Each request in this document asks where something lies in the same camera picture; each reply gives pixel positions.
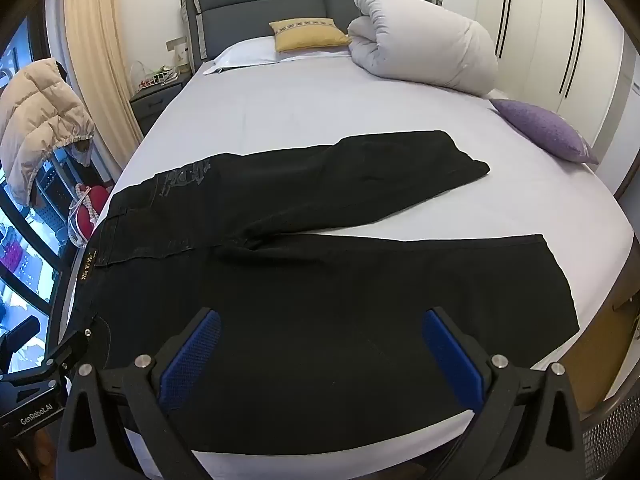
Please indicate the grey mesh basket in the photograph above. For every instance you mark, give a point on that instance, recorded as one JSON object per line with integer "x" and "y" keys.
{"x": 615, "y": 440}

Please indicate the red and white bag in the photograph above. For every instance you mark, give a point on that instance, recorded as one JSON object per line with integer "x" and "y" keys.
{"x": 87, "y": 212}

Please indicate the white pillow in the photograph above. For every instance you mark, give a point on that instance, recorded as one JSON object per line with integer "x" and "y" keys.
{"x": 240, "y": 55}

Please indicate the black pants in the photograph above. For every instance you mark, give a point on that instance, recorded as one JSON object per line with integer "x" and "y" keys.
{"x": 325, "y": 285}

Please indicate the white wardrobe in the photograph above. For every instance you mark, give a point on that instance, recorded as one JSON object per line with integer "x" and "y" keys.
{"x": 540, "y": 20}

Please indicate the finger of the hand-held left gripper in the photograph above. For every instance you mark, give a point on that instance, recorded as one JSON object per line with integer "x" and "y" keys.
{"x": 60, "y": 357}

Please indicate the purple cushion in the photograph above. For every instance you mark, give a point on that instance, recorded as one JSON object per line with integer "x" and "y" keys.
{"x": 545, "y": 127}

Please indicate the cream curtain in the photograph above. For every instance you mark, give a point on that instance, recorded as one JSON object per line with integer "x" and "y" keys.
{"x": 100, "y": 35}

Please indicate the yellow patterned pillow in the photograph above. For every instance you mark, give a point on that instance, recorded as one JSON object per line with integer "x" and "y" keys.
{"x": 307, "y": 35}

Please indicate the wall socket panel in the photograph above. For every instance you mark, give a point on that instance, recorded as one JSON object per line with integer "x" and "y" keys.
{"x": 176, "y": 45}

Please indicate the white sheeted bed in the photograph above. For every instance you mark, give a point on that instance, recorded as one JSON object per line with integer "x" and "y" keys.
{"x": 325, "y": 105}

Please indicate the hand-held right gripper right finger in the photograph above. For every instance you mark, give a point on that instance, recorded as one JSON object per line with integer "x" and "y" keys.
{"x": 450, "y": 360}

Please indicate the window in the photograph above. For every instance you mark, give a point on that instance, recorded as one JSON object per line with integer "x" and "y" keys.
{"x": 20, "y": 270}

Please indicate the beige puffer jacket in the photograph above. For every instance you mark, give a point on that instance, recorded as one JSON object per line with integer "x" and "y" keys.
{"x": 40, "y": 120}

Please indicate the grey nightstand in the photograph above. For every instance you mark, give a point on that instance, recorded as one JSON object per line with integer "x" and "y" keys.
{"x": 155, "y": 102}

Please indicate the folded white duvet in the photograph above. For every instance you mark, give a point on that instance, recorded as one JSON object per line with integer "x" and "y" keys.
{"x": 425, "y": 45}

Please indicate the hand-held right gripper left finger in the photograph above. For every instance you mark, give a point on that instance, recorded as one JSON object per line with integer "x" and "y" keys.
{"x": 192, "y": 360}

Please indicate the grey padded headboard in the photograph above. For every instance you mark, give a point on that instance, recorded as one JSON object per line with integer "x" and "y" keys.
{"x": 280, "y": 7}

